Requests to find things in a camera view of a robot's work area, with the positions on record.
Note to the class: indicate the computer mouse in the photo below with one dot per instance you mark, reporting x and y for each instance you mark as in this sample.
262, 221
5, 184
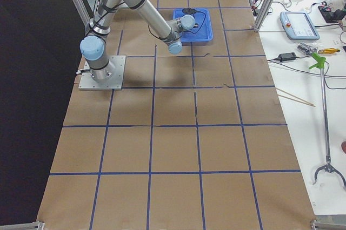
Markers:
286, 2

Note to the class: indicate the blue plastic tray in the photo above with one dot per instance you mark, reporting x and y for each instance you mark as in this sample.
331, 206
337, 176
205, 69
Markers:
202, 30

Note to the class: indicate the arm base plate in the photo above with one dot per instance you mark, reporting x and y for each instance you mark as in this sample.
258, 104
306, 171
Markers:
108, 78

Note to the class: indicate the teach pendant tablet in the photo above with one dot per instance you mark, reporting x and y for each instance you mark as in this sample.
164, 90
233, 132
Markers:
298, 26

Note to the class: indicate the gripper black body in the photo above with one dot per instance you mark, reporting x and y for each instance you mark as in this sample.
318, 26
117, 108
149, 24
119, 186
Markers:
196, 26

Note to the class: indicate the wooden chopstick pair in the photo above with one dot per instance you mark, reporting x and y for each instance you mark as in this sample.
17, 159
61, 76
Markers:
289, 96

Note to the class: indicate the black power adapter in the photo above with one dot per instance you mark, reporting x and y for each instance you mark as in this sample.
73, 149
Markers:
284, 57

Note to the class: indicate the yellow tool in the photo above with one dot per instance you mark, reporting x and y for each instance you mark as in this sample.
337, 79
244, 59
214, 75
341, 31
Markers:
328, 51

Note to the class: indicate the long reach grabber tool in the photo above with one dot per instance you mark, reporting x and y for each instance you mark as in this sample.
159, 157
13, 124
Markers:
328, 167

